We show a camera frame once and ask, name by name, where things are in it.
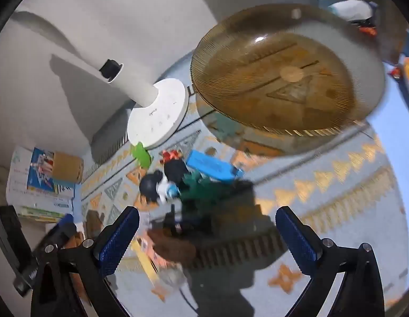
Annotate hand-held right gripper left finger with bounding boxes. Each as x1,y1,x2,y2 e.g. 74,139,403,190
31,206,140,317

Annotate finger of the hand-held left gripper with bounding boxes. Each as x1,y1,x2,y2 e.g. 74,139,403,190
33,214,77,255

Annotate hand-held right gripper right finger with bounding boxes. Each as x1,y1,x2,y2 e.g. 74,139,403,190
275,206,387,317

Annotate pink toy card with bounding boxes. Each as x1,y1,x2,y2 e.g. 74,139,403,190
130,236,167,288

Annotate bright green toy figure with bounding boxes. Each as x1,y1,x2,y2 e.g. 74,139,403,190
131,142,153,169

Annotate green plastic plant toy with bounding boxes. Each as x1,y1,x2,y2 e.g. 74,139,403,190
180,170,238,207

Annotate amber ribbed glass bowl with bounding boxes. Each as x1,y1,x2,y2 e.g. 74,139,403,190
190,3,387,137

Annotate brown toy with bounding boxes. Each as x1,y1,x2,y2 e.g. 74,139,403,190
148,228,196,265

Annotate brown cardboard box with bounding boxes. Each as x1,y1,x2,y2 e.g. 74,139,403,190
52,152,84,184

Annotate black white blue toy figure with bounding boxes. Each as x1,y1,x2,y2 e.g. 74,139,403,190
139,170,182,205

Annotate blue patterned tablecloth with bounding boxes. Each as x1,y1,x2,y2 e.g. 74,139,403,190
72,56,409,317

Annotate black-haired figure with red bow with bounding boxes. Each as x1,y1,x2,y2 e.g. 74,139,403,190
160,150,192,189

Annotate blue lighter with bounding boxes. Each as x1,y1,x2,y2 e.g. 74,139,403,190
185,150,245,185

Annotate white desk lamp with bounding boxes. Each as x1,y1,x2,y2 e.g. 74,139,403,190
11,11,187,149

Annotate dark orange packet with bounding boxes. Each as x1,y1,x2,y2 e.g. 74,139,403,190
360,16,379,37

